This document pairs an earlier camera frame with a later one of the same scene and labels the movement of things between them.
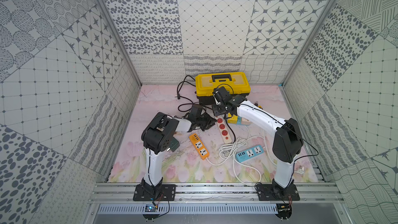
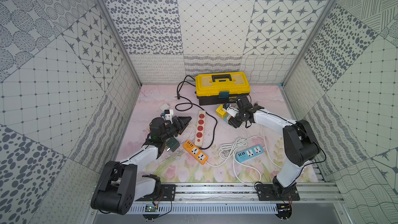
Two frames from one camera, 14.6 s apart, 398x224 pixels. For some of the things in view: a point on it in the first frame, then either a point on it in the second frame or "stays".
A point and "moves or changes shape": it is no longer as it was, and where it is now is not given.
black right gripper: [216, 112] to [233, 122]
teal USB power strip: [250, 153] stays
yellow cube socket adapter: [232, 120] moves or changes shape
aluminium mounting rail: [100, 193] stays
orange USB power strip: [203, 152] to [195, 152]
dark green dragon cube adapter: [173, 143] stays
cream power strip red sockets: [224, 129] to [199, 134]
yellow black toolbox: [238, 83] stays
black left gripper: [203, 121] to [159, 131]
